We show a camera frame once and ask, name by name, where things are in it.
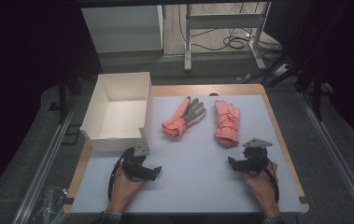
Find person's right hand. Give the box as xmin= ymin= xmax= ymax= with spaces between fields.
xmin=243 ymin=161 xmax=284 ymax=219

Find pink glove with red print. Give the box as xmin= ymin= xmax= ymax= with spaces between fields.
xmin=214 ymin=99 xmax=242 ymax=147

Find white cabinet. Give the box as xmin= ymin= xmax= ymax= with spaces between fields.
xmin=80 ymin=5 xmax=165 ymax=54

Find person's left hand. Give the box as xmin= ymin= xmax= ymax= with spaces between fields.
xmin=106 ymin=166 xmax=147 ymax=215

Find clear plastic bag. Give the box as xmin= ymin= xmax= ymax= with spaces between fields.
xmin=35 ymin=186 xmax=70 ymax=224

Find black metal stand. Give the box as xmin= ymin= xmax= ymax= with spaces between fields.
xmin=48 ymin=72 xmax=84 ymax=125
xmin=295 ymin=50 xmax=335 ymax=122

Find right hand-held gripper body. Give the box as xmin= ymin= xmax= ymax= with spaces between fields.
xmin=236 ymin=137 xmax=274 ymax=177

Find black floor cables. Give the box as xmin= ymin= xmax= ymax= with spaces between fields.
xmin=177 ymin=3 xmax=284 ymax=54

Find person's right checked sleeve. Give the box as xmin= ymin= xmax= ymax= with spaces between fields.
xmin=261 ymin=215 xmax=287 ymax=224

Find pink glove with grey palm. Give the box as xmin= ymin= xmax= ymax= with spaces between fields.
xmin=161 ymin=96 xmax=207 ymax=139

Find grey metal desk frame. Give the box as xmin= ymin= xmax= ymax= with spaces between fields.
xmin=183 ymin=1 xmax=273 ymax=73

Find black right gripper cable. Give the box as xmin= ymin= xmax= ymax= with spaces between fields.
xmin=266 ymin=158 xmax=281 ymax=204

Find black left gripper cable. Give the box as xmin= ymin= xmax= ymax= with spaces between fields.
xmin=107 ymin=147 xmax=135 ymax=203

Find person's left checked sleeve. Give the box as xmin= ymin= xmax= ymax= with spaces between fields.
xmin=97 ymin=210 xmax=124 ymax=224

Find aluminium floor rail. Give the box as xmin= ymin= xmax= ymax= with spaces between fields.
xmin=11 ymin=96 xmax=83 ymax=224
xmin=298 ymin=91 xmax=354 ymax=224

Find person's checked sleeve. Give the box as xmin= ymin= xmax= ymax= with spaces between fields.
xmin=97 ymin=210 xmax=124 ymax=224
xmin=261 ymin=215 xmax=287 ymax=224

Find white power strip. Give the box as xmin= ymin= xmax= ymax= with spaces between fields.
xmin=272 ymin=63 xmax=291 ymax=77

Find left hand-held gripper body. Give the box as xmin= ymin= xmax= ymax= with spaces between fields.
xmin=120 ymin=143 xmax=154 ymax=182

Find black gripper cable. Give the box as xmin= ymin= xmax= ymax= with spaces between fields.
xmin=266 ymin=158 xmax=281 ymax=204
xmin=107 ymin=147 xmax=135 ymax=203

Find white box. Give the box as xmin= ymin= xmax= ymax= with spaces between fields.
xmin=79 ymin=72 xmax=153 ymax=153

